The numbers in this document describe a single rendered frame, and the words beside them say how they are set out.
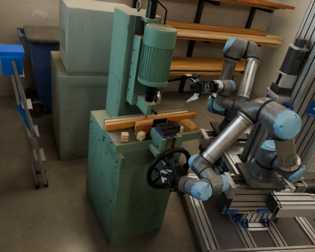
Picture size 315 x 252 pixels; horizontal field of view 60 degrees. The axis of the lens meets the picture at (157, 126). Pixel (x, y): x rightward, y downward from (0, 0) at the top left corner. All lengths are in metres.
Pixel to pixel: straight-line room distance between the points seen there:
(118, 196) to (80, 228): 0.57
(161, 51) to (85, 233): 1.44
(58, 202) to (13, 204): 0.33
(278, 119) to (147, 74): 0.72
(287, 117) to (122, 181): 1.01
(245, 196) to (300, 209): 0.31
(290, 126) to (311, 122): 0.67
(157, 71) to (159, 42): 0.16
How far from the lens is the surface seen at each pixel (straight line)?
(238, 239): 2.19
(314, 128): 1.93
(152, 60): 1.49
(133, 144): 1.56
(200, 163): 1.29
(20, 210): 2.43
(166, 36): 1.45
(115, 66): 1.81
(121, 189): 1.77
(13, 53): 1.99
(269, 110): 1.24
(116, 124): 1.63
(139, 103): 1.69
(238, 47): 1.89
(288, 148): 1.38
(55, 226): 2.29
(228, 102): 1.74
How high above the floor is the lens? 1.78
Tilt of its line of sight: 30 degrees down
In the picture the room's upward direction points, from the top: 11 degrees clockwise
